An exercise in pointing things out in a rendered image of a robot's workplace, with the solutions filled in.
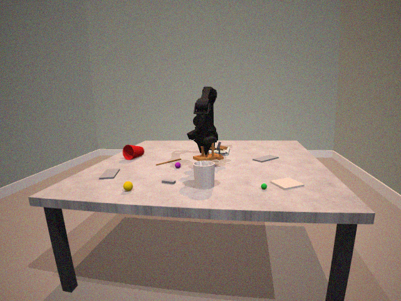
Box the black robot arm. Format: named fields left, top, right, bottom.
left=187, top=87, right=218, bottom=140

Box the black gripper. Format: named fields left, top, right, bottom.
left=194, top=125, right=217, bottom=155

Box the orange toy catapult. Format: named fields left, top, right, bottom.
left=193, top=142, right=228, bottom=161

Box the yellow ball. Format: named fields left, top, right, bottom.
left=123, top=181, right=133, bottom=191

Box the white cylindrical cup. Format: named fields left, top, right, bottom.
left=193, top=161, right=215, bottom=189

